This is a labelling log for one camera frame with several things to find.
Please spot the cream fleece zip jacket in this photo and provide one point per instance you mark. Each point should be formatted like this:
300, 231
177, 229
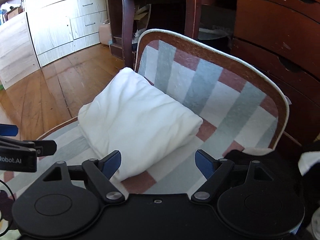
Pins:
139, 120

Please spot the dark wooden desk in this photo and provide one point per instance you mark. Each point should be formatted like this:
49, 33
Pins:
208, 21

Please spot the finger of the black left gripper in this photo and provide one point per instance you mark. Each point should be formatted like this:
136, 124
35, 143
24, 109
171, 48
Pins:
8, 129

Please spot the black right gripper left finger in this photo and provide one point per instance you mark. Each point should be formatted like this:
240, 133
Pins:
65, 200

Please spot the checked red grey rug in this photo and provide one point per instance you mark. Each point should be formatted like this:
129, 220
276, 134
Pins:
240, 108

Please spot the dark wooden drawer chest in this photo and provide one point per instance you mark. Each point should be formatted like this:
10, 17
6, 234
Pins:
281, 39

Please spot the white wood drawer cabinet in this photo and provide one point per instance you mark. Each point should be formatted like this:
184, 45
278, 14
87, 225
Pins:
35, 33

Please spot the pink bag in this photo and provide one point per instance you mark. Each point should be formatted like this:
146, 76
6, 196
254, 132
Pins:
105, 35

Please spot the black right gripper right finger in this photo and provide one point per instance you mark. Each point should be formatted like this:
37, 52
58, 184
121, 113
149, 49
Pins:
247, 199

